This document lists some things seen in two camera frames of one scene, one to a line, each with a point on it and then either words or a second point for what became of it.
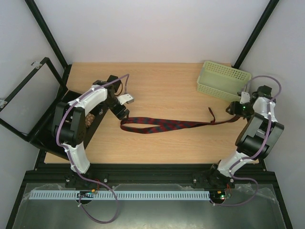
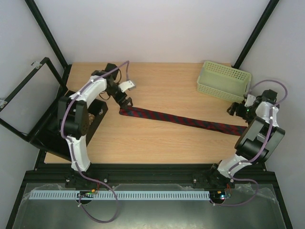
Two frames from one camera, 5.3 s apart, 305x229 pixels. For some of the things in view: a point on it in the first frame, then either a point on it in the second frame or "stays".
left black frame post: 49,36 stays
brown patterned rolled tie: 89,119 stays
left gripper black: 121,116 → 123,104
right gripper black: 233,108 stays
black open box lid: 29,107 stays
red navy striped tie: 136,129 → 236,130
